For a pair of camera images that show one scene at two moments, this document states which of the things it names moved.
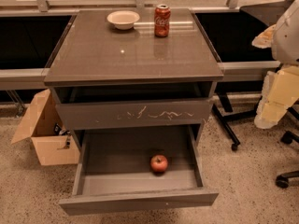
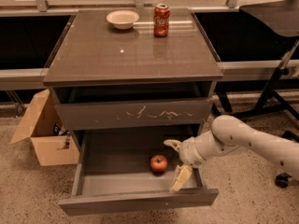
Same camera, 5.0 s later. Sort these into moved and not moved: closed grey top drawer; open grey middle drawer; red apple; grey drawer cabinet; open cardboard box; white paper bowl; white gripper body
Moved: white gripper body
Not moved: white paper bowl; open cardboard box; open grey middle drawer; grey drawer cabinet; red apple; closed grey top drawer
